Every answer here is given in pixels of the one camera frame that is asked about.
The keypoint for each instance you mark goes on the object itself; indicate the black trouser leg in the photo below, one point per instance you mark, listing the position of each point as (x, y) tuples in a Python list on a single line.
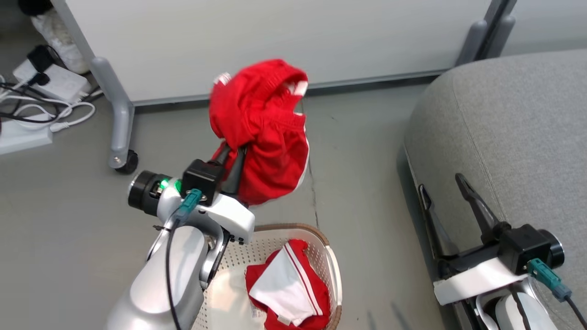
[(34, 6)]

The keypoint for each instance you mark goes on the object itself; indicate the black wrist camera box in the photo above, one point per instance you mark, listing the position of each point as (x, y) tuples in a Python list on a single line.
[(202, 178), (525, 247)]

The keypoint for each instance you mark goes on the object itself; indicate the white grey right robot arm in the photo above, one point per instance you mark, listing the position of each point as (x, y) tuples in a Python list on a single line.
[(518, 311)]

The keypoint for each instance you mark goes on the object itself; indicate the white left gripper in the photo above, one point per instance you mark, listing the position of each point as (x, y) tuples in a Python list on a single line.
[(229, 220)]

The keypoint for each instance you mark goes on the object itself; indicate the grey fabric sofa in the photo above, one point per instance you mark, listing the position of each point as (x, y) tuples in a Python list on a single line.
[(513, 137)]

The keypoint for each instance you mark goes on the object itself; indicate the cream perforated laundry basket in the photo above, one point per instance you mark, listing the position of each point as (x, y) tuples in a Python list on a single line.
[(321, 256)]

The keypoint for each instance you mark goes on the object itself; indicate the red white striped garment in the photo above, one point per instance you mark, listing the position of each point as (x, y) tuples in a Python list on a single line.
[(284, 284)]

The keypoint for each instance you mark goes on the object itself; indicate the grey partition leg with caster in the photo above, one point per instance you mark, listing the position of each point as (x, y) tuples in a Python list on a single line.
[(120, 119)]

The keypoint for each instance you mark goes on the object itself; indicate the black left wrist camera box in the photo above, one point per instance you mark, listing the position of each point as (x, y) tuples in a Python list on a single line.
[(202, 178)]

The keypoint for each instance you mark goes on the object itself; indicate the short grey partition foot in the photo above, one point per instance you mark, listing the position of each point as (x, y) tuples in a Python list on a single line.
[(501, 36), (472, 43)]

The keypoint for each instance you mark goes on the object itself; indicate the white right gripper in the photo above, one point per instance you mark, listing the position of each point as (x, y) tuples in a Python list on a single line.
[(472, 279)]

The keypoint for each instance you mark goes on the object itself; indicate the white sneaker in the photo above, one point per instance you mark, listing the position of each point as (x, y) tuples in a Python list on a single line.
[(62, 41)]

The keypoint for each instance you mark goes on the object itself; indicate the black power adapter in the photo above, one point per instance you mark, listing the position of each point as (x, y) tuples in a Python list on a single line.
[(40, 58)]

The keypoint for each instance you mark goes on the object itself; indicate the white power strip with sockets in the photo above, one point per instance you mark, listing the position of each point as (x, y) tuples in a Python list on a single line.
[(64, 85)]

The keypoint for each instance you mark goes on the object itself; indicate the black plug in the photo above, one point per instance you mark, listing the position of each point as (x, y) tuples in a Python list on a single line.
[(39, 79)]

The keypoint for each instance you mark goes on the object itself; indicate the plain red shorts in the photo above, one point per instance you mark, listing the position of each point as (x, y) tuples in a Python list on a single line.
[(266, 137)]

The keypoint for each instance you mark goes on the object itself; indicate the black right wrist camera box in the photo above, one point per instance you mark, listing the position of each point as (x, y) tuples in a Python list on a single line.
[(525, 247)]

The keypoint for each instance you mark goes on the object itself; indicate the flat white power brick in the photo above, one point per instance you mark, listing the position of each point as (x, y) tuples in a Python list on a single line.
[(23, 136)]

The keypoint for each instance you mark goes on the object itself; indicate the large white partition panel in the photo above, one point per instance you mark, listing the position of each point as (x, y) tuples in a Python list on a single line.
[(275, 41)]

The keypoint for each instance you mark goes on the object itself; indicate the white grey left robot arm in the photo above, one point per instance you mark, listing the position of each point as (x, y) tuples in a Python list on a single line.
[(156, 284)]

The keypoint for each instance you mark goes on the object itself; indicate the narrow white partition panel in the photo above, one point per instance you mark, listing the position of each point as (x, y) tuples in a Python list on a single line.
[(550, 25)]

